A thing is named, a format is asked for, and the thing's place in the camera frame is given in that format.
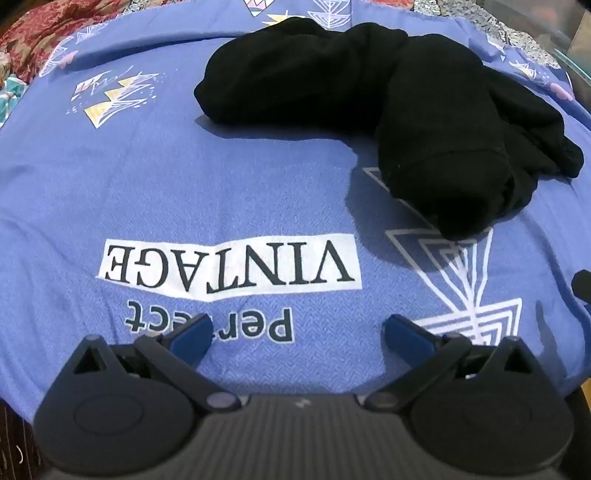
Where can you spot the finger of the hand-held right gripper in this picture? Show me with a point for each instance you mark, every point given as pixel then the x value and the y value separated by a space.
pixel 583 285

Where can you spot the red floral patchwork quilt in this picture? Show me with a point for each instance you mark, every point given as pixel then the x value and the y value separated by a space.
pixel 41 32

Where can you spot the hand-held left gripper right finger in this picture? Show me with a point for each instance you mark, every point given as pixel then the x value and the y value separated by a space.
pixel 406 337

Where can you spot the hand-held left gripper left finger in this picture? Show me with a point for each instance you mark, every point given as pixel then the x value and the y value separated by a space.
pixel 191 334

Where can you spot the black pants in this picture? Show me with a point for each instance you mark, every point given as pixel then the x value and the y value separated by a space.
pixel 323 78

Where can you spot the blue printed bedsheet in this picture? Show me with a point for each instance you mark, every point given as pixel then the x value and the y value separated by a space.
pixel 184 175

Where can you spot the clear plastic storage box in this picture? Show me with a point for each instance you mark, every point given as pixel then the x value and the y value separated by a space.
pixel 531 23

